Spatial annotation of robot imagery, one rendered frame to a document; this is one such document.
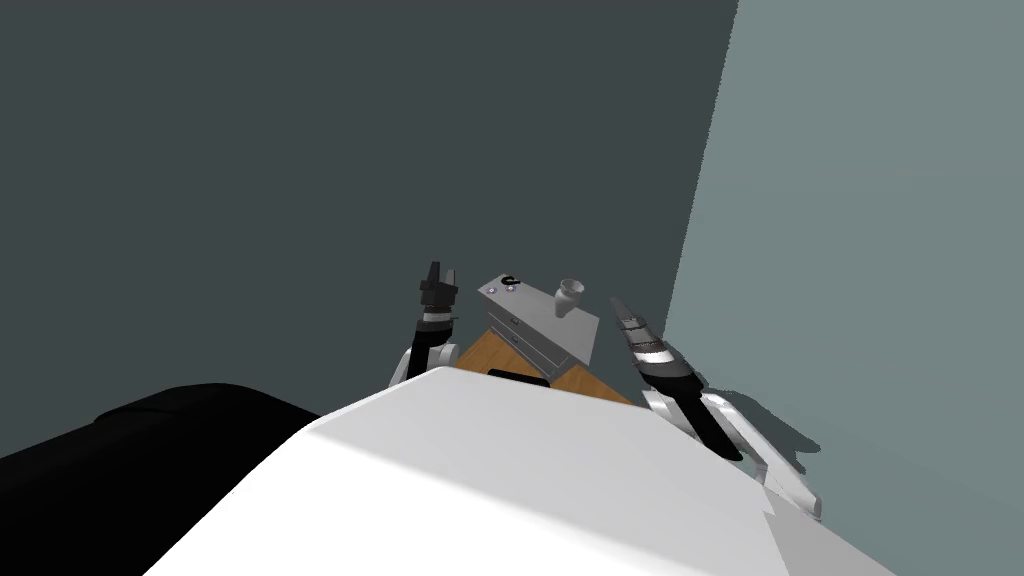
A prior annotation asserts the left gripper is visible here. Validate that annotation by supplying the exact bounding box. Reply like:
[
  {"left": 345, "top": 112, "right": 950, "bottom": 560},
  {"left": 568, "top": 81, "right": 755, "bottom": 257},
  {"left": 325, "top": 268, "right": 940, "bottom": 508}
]
[{"left": 418, "top": 259, "right": 461, "bottom": 317}]

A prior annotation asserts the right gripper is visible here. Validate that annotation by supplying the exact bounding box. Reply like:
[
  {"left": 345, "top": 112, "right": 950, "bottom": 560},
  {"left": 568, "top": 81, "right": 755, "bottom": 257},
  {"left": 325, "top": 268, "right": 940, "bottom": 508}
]
[{"left": 608, "top": 296, "right": 670, "bottom": 358}]

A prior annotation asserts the white vase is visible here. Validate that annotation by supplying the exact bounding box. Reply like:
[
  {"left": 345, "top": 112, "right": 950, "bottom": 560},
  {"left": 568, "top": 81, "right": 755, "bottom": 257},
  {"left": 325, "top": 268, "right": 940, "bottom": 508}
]
[{"left": 552, "top": 277, "right": 586, "bottom": 321}]

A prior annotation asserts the grey drawer cabinet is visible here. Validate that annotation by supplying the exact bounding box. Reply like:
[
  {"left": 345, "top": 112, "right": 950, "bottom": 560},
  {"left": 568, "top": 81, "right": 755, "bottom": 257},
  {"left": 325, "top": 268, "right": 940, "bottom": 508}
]
[{"left": 476, "top": 272, "right": 601, "bottom": 382}]

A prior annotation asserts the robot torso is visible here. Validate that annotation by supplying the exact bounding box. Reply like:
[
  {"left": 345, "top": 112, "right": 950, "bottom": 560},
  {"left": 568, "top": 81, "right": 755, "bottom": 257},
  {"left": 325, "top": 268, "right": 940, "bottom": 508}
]
[{"left": 142, "top": 365, "right": 899, "bottom": 576}]

